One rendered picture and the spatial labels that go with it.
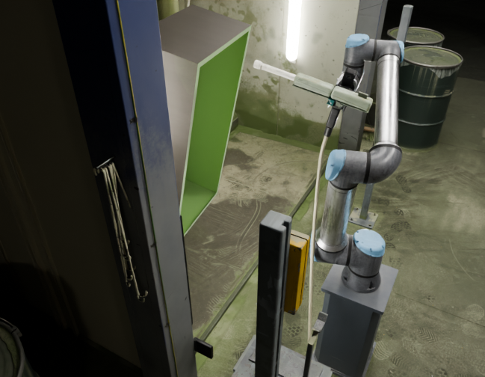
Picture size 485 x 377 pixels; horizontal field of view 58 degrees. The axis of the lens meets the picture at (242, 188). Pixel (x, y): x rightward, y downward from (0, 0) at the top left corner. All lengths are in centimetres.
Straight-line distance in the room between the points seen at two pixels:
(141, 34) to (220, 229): 237
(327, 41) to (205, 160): 166
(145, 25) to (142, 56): 8
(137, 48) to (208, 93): 152
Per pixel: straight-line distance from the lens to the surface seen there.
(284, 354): 178
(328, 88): 173
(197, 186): 308
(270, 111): 447
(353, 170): 160
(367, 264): 212
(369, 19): 386
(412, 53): 469
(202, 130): 283
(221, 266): 311
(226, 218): 348
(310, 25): 403
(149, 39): 123
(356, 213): 370
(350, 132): 423
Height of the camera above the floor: 229
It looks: 36 degrees down
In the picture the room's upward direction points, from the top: straight up
